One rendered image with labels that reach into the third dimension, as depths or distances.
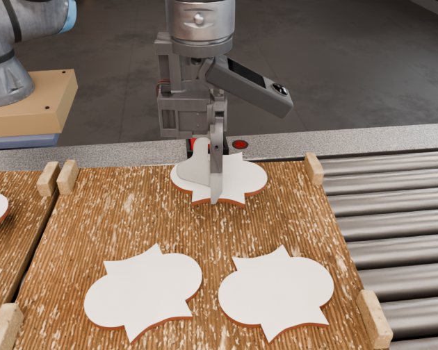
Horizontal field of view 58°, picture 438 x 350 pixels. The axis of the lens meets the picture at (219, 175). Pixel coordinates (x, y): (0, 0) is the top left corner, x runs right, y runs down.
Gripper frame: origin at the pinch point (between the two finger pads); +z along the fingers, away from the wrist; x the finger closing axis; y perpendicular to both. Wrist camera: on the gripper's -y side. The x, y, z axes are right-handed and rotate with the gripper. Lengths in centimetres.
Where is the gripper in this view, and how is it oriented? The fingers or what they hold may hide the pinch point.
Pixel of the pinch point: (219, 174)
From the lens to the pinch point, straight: 56.5
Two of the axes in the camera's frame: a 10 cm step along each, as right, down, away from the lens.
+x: -0.1, 6.1, -7.9
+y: -10.0, -0.1, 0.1
